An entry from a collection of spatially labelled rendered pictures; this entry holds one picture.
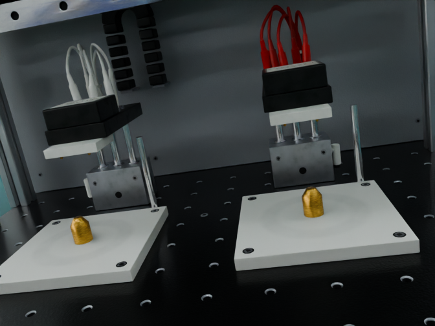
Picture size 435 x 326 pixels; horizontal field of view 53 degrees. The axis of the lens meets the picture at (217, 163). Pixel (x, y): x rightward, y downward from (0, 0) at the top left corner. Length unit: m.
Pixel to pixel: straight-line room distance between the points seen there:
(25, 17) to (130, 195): 0.25
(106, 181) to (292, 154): 0.24
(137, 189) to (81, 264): 0.18
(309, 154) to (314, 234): 0.17
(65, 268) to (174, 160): 0.31
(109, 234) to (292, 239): 0.20
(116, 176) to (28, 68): 0.25
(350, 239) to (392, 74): 0.35
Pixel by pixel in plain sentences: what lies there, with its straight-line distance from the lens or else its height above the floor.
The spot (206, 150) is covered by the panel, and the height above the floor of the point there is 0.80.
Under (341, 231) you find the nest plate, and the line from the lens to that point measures 0.40.
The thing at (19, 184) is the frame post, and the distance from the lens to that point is 0.73.
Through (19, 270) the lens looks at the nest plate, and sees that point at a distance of 0.47.
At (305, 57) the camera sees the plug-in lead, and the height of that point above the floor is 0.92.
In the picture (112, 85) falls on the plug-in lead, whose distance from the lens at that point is 0.57.
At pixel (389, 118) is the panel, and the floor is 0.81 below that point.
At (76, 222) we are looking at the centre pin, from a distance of 0.48.
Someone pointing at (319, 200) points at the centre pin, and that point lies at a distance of 0.43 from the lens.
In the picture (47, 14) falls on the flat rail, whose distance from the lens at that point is 0.56.
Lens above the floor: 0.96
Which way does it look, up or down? 15 degrees down
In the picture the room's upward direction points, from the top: 10 degrees counter-clockwise
